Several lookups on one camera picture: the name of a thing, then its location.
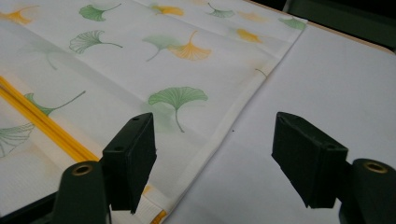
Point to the wooden table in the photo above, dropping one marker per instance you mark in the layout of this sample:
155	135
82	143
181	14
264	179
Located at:
351	37

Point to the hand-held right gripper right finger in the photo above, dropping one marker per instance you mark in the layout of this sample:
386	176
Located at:
311	165

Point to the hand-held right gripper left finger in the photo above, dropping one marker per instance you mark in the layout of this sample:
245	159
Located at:
129	161

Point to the white table sheet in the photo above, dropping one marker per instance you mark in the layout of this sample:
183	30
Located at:
311	81

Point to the white leaf-print cloth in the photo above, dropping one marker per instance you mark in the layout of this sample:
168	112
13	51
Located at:
124	74

